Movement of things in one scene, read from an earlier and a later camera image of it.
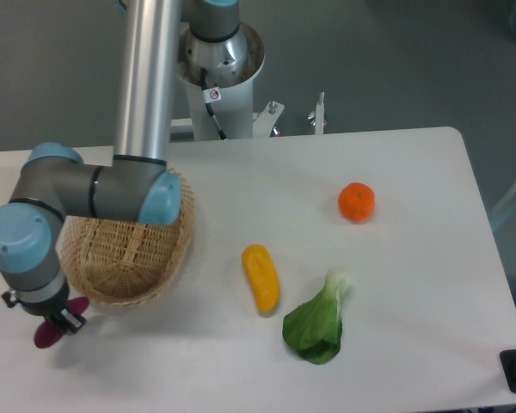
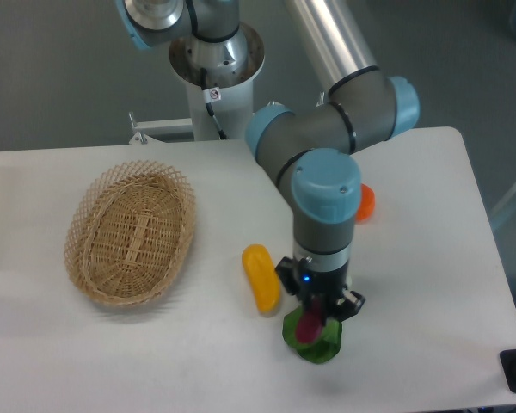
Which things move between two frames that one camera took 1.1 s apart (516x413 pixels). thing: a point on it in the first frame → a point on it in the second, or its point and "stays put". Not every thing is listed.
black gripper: [66, 321] → [325, 286]
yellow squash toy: [260, 268] stays put
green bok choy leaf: [314, 329] stays put
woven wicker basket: [116, 261] stays put
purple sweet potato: [47, 333] → [310, 324]
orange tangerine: [357, 201] stays put
